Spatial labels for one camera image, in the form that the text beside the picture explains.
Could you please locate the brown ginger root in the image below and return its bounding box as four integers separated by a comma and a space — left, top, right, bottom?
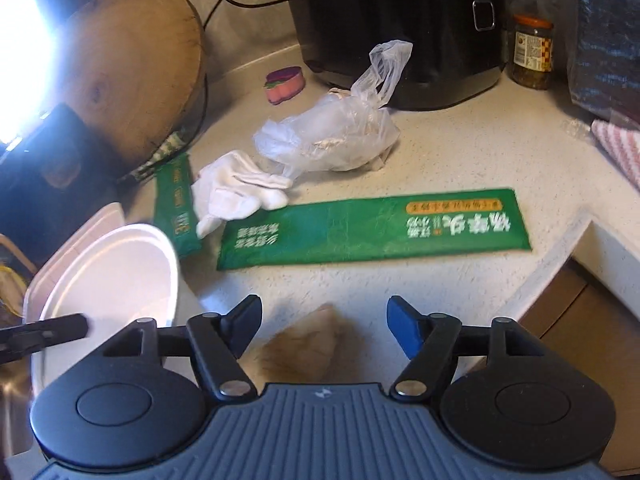
256, 304, 347, 386

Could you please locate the purple pink sponge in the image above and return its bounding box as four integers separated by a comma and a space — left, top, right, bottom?
264, 66, 306, 105

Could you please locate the long green food wrapper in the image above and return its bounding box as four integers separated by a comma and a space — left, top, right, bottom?
217, 188, 532, 271

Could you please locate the small green food wrapper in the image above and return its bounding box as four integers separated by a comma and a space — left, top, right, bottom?
153, 153, 202, 258

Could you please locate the white cloth glove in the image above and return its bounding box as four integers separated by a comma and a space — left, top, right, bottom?
191, 151, 293, 240

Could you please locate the red white plastic box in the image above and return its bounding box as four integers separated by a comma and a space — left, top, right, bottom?
23, 203, 125, 323

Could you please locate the green white checkered cloth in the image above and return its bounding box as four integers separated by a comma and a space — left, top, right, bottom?
118, 129, 188, 184

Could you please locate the clear plastic bag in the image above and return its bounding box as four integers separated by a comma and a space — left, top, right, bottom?
254, 40, 412, 179

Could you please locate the pink striped towel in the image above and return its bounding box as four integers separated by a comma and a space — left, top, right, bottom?
590, 120, 640, 188

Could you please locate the round wooden cutting board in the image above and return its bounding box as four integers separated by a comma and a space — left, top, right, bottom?
47, 0, 205, 170

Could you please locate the glass jar of pickles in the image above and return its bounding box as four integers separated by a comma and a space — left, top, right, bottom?
511, 14, 554, 90

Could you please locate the black square rice cooker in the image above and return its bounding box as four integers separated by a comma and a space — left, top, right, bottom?
288, 0, 506, 110

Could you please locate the dark plastic wrapped package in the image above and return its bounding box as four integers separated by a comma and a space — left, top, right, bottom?
559, 0, 639, 122

